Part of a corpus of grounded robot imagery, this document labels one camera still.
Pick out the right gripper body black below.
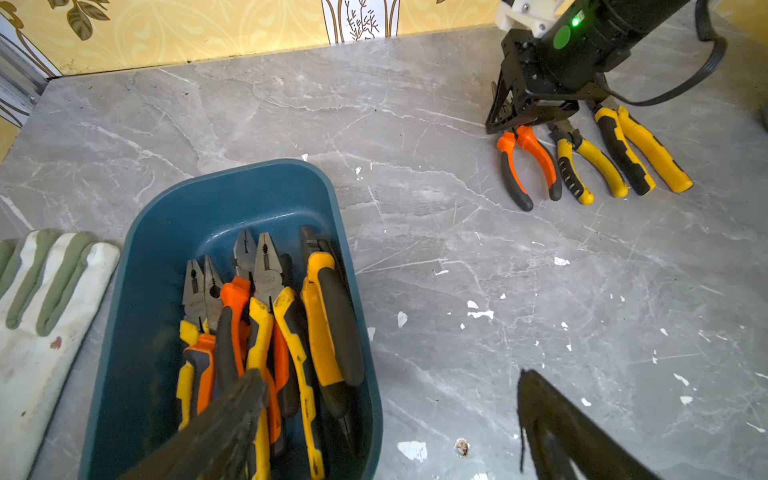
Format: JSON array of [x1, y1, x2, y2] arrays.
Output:
[[485, 29, 600, 134]]

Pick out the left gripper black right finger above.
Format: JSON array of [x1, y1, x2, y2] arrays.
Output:
[[517, 369, 658, 479]]

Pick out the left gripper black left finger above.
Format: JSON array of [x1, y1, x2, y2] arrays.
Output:
[[121, 370, 268, 479]]

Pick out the orange long-nose pliers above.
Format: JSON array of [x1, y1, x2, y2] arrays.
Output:
[[496, 126, 562, 212]]

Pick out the yellow black long-nose pliers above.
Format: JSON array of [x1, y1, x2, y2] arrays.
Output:
[[547, 116, 630, 206]]

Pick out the yellow black combination pliers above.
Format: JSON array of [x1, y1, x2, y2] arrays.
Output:
[[587, 99, 694, 196]]

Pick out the yellow black large pliers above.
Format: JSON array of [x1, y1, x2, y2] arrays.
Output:
[[299, 225, 365, 455]]

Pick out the orange black needle pliers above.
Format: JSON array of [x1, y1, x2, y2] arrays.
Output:
[[186, 254, 223, 417]]

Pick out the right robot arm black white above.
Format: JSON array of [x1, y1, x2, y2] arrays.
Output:
[[485, 1, 684, 134]]

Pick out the small yellow black pliers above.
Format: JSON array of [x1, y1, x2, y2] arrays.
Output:
[[176, 259, 205, 431]]

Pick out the teal storage box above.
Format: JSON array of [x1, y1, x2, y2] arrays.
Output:
[[80, 159, 383, 479]]

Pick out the orange black combination pliers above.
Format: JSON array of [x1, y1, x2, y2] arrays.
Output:
[[216, 229, 284, 461]]

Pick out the yellow black deli pliers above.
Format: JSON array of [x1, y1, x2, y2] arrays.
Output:
[[247, 232, 327, 479]]

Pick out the white green work glove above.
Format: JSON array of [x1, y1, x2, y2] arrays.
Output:
[[1, 229, 121, 479]]

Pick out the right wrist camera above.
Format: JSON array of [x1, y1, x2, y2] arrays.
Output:
[[494, 0, 573, 38]]

